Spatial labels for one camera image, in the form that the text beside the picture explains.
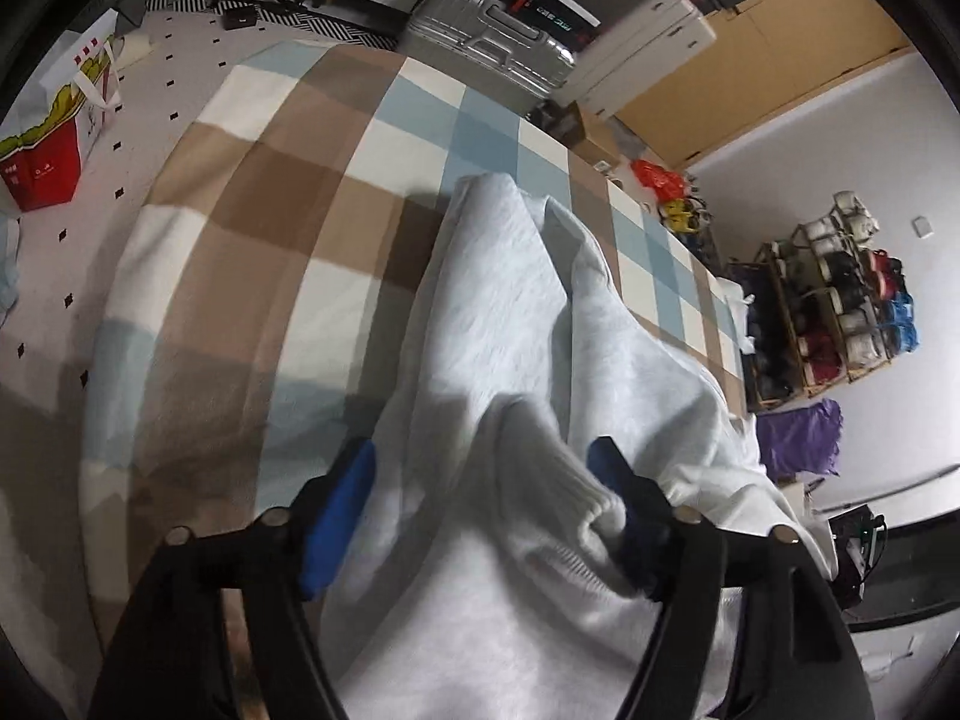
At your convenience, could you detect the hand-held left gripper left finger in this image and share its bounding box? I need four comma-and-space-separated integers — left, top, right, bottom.
86, 435, 380, 720

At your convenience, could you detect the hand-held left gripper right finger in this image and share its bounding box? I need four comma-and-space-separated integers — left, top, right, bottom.
585, 435, 878, 720

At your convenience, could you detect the white sweatshirt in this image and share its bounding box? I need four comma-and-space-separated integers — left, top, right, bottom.
319, 172, 841, 720

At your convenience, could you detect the purple cloth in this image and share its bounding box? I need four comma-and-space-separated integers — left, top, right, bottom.
754, 399, 845, 481

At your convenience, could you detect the yellow toy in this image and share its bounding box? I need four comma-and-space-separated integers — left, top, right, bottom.
660, 199, 710, 233

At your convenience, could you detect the wooden shelf rack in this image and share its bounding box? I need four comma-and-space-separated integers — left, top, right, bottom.
739, 191, 920, 413

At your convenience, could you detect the red plastic bag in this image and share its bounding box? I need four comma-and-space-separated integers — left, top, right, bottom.
630, 159, 687, 200

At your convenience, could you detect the checked blanket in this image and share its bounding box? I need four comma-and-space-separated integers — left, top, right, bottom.
79, 41, 751, 720

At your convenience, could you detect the black glossy furniture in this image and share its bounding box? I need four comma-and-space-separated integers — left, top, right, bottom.
847, 517, 960, 631

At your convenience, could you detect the cardboard box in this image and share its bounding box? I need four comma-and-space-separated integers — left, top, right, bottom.
551, 101, 623, 173

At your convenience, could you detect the metal pole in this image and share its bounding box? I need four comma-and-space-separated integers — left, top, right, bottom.
817, 463, 960, 515

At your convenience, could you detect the white dotted floor mat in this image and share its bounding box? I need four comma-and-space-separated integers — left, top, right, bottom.
0, 15, 248, 720

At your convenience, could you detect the white wardrobe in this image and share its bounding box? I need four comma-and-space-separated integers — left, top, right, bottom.
551, 0, 721, 121

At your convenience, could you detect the wooden door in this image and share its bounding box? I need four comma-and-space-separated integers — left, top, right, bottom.
615, 0, 916, 166

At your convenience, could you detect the silver suitcase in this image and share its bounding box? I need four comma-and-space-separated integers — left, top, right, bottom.
405, 0, 601, 98

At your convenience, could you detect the white paper bag red print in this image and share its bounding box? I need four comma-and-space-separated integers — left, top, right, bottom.
0, 11, 125, 215

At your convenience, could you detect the black white striped rug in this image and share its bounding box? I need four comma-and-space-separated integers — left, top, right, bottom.
142, 0, 406, 50

